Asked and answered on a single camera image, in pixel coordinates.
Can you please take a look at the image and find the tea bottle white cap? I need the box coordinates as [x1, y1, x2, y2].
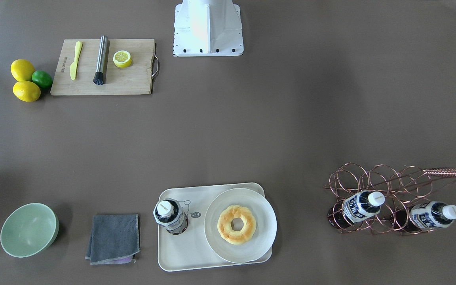
[154, 198, 188, 235]

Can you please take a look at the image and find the cream tray with bunny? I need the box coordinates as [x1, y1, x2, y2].
[157, 182, 272, 271]

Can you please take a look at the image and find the tea bottle in rack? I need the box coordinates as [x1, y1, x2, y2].
[393, 201, 456, 233]
[328, 190, 386, 229]

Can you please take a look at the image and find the glazed donut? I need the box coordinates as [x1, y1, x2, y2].
[217, 205, 257, 245]

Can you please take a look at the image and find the white round plate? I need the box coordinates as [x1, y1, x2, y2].
[204, 188, 277, 263]

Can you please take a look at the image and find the wooden cutting board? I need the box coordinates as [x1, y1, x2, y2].
[50, 38, 157, 96]

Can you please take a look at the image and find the grey folded cloth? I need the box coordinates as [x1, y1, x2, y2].
[85, 213, 141, 265]

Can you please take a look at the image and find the yellow plastic knife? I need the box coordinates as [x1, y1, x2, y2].
[69, 40, 83, 80]

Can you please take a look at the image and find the green lime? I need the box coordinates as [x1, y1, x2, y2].
[31, 70, 53, 89]

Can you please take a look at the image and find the whole lemon outer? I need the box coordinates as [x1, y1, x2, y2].
[13, 81, 41, 102]

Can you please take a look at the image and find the green bowl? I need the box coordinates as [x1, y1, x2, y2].
[0, 203, 59, 258]

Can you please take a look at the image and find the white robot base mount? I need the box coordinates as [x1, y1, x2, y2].
[173, 0, 244, 57]

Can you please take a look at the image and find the copper wire bottle rack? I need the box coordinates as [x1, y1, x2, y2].
[325, 163, 456, 236]

